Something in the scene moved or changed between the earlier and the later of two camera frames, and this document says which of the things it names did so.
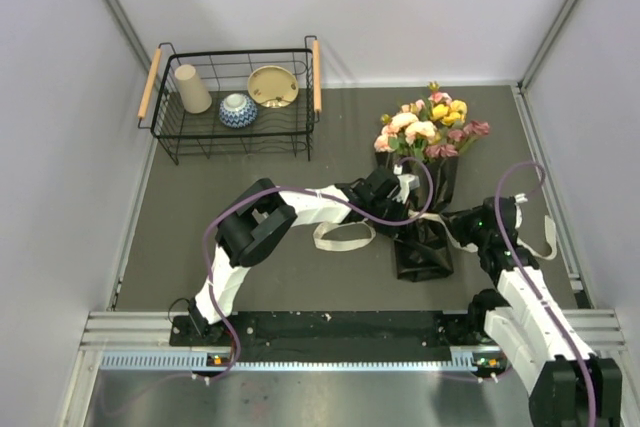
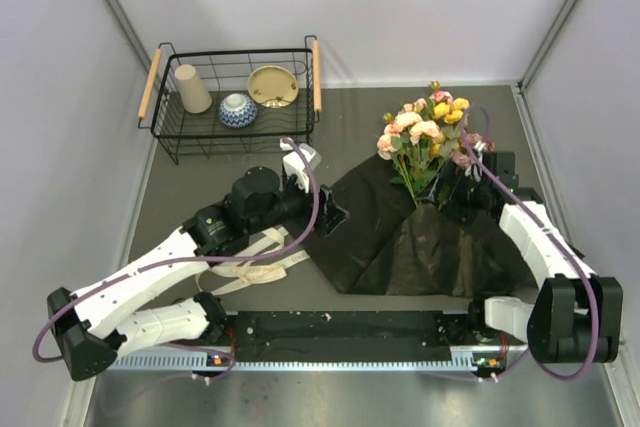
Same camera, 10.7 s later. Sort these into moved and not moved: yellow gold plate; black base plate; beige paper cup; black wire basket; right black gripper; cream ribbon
Moved: cream ribbon; right black gripper
Not moved: black base plate; black wire basket; beige paper cup; yellow gold plate
